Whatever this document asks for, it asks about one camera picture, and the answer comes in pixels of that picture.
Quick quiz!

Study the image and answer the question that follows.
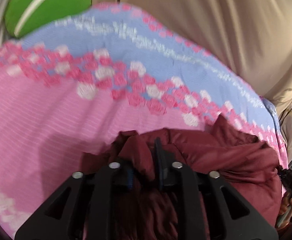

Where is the person's right hand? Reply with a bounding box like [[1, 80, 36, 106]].
[[277, 191, 292, 229]]

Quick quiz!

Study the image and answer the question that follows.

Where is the maroon puffer jacket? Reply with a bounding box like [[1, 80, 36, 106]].
[[81, 115, 282, 239]]

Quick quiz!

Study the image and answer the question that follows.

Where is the green pillow white stripe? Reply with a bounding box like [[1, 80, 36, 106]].
[[4, 0, 92, 38]]

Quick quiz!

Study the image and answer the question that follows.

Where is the beige curtain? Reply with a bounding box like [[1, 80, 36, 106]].
[[0, 0, 292, 112]]

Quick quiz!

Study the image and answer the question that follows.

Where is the pink blue floral bedsheet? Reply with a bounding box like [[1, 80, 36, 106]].
[[0, 3, 288, 237]]

